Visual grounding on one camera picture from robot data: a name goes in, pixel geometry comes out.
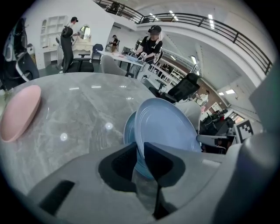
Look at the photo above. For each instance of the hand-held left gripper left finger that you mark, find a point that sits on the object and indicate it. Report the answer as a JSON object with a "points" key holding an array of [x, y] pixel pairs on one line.
{"points": [[87, 186]]}

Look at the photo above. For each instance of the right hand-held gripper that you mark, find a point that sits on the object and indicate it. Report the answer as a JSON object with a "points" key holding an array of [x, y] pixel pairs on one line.
{"points": [[258, 170]]}

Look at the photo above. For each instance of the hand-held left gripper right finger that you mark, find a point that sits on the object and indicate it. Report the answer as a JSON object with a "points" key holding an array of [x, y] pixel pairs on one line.
{"points": [[186, 170]]}

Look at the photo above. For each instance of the light blue ribbed plate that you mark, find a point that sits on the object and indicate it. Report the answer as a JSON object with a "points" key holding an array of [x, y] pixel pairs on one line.
{"points": [[166, 127]]}

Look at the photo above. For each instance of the dark blue plate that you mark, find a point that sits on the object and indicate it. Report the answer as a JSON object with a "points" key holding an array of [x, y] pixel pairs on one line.
{"points": [[129, 129]]}

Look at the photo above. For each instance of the pink plate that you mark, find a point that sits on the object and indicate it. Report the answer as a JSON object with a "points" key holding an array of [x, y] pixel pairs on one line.
{"points": [[19, 111]]}

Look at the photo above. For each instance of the grey shell chair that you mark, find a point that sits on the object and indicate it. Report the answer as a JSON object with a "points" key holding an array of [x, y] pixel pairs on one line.
{"points": [[191, 113], [110, 65]]}

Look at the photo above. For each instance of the black mesh office chair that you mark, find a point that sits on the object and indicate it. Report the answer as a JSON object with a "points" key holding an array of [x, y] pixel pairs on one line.
{"points": [[183, 88], [68, 52]]}

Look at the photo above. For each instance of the black balcony railing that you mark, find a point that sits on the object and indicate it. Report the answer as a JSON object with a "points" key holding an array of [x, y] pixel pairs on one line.
{"points": [[197, 20]]}

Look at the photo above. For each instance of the white work table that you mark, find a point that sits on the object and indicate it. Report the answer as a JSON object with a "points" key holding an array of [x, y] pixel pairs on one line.
{"points": [[118, 57]]}

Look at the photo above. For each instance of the dark blue chair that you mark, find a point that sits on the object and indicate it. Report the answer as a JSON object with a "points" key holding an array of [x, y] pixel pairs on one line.
{"points": [[97, 51]]}

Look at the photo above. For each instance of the white dresser with mirror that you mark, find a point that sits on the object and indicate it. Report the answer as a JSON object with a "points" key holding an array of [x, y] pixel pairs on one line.
{"points": [[83, 44]]}

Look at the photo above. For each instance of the white wall shelf unit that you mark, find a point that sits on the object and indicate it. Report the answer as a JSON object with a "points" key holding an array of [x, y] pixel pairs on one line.
{"points": [[53, 28]]}

